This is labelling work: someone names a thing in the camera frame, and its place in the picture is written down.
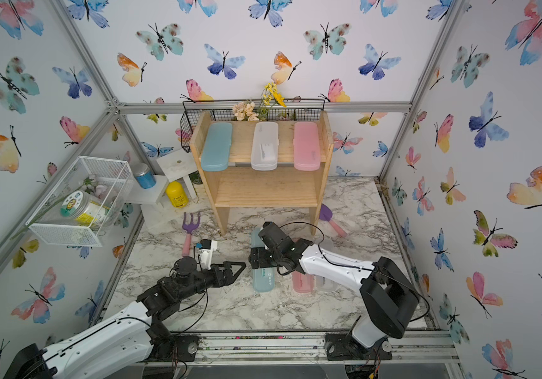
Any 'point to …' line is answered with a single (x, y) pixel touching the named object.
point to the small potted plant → (195, 178)
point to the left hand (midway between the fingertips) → (240, 265)
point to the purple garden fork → (189, 227)
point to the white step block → (154, 215)
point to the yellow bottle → (177, 195)
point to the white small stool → (172, 166)
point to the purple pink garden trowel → (325, 214)
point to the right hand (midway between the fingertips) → (258, 257)
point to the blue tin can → (144, 176)
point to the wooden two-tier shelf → (240, 186)
